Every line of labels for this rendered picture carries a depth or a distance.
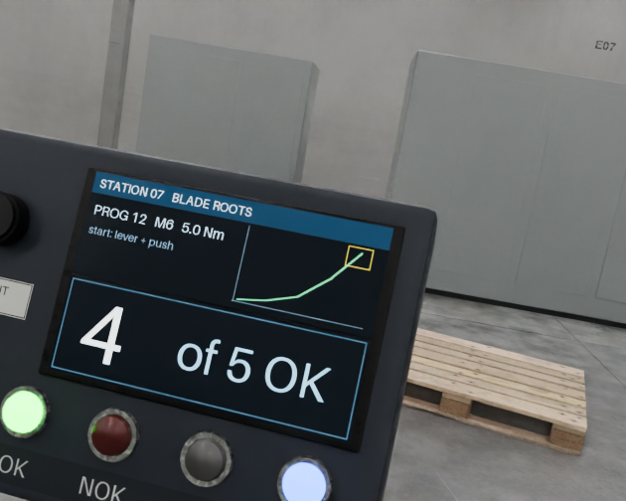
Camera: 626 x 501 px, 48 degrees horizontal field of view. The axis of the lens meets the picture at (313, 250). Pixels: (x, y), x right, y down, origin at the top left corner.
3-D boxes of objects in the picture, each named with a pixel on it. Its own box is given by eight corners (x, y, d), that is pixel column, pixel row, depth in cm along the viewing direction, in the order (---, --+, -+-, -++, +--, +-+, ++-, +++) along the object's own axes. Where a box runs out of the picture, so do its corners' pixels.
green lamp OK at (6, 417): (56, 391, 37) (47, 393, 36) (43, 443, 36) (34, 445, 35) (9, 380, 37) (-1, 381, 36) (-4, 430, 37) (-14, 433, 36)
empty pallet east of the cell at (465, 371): (578, 393, 419) (584, 370, 417) (579, 457, 326) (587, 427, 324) (385, 342, 458) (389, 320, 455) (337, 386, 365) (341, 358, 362)
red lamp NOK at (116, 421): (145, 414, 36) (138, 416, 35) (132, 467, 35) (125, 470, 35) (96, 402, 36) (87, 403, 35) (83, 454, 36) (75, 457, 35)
